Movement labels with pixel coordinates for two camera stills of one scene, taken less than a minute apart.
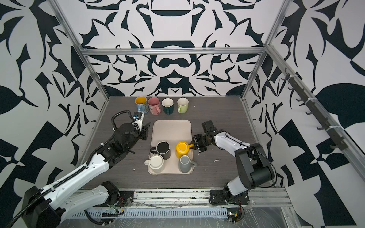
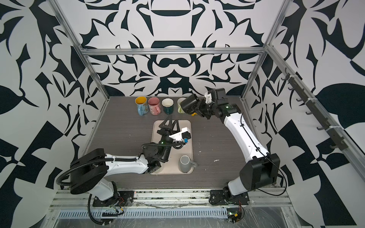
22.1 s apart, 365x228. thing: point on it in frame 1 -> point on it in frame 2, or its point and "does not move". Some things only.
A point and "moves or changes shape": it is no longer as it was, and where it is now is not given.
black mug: x=163 y=148 moves or changes shape
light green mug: x=182 y=103 does not move
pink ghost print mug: x=154 y=106 does not move
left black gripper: x=144 y=133 -> x=166 y=134
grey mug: x=186 y=165 does not move
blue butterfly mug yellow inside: x=142 y=104 does not move
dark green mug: x=168 y=104 does not move
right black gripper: x=196 y=146 -> x=204 y=104
